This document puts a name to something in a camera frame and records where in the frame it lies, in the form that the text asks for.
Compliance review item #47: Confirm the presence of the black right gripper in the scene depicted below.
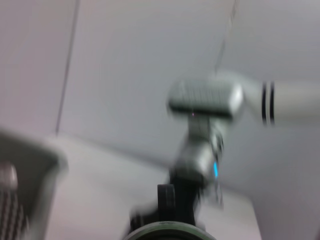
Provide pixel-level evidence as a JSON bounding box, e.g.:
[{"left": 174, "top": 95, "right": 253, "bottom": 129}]
[{"left": 169, "top": 172, "right": 208, "bottom": 223}]

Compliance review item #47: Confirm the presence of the grey perforated storage bin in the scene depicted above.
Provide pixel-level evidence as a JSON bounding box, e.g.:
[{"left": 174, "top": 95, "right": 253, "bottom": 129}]
[{"left": 0, "top": 129, "right": 68, "bottom": 240}]

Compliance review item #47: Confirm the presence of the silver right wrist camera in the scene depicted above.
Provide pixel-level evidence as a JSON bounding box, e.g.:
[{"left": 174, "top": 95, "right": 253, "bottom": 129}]
[{"left": 166, "top": 78, "right": 245, "bottom": 118}]

